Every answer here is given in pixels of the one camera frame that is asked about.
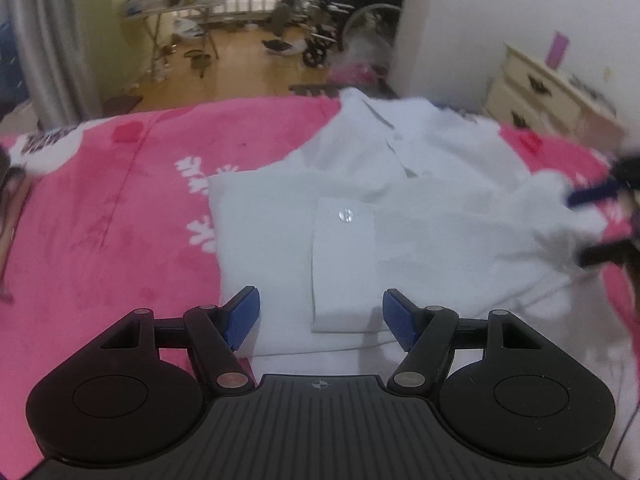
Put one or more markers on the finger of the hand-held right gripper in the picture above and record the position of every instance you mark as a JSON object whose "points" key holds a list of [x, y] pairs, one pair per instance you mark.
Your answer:
{"points": [[600, 191], [615, 252]]}

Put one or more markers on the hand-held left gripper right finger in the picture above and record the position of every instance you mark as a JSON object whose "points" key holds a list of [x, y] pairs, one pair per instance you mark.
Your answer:
{"points": [[397, 316]]}

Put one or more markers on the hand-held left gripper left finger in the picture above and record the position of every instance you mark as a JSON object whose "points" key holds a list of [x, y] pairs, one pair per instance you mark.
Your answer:
{"points": [[245, 312]]}

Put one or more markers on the white shirt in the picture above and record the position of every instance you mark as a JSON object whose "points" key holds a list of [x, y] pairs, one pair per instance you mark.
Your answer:
{"points": [[440, 220]]}

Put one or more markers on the stack of folded clothes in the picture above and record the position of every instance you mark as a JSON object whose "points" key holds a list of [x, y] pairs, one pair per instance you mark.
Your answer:
{"points": [[12, 210]]}

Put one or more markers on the cream nightstand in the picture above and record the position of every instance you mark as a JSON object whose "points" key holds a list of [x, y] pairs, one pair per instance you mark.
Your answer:
{"points": [[550, 105]]}

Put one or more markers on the pink tumbler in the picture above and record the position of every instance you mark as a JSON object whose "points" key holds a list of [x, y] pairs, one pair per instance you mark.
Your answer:
{"points": [[558, 50]]}

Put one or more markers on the pink floral blanket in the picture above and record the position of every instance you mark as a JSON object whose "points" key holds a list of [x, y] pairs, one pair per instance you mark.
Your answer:
{"points": [[125, 210]]}

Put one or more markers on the brown doormat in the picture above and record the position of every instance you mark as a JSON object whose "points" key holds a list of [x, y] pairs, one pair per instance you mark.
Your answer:
{"points": [[122, 104]]}

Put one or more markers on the pink plastic bag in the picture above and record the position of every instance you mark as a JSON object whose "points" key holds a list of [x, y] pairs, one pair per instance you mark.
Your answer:
{"points": [[357, 65]]}

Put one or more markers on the black wheelchair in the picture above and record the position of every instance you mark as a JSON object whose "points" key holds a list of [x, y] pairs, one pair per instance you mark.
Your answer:
{"points": [[340, 15]]}

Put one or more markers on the folding table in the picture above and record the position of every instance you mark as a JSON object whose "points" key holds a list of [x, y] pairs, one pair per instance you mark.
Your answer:
{"points": [[165, 10]]}

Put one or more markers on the grey curtain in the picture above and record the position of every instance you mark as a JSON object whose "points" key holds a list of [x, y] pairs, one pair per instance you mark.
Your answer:
{"points": [[55, 40]]}

